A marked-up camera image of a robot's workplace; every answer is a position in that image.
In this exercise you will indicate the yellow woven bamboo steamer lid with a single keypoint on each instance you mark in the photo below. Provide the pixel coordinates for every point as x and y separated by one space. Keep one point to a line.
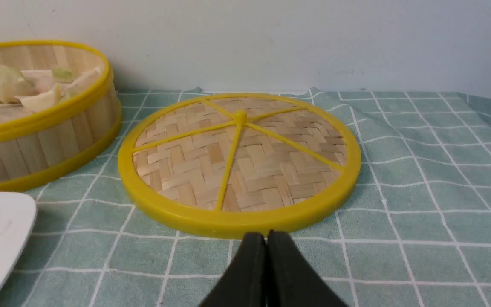
224 165

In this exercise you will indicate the cream white steamed dumpling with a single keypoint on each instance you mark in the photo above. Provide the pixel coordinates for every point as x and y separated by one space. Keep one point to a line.
43 101

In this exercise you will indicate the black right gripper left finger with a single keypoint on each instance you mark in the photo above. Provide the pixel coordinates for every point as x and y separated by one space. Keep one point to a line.
242 284

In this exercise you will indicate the pale green steamed dumpling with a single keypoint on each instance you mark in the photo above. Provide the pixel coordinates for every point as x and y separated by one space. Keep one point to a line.
13 85

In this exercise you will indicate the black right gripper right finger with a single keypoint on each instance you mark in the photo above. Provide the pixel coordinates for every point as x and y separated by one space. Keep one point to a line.
291 280

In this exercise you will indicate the yellow bamboo steamer basket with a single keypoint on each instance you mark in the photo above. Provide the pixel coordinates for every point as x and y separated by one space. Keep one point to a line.
45 146

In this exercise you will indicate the small green steamed dumpling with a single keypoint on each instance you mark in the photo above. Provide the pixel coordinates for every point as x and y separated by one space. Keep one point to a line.
62 75

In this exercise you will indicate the green checkered tablecloth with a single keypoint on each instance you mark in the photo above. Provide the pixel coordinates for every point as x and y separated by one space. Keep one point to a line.
415 232

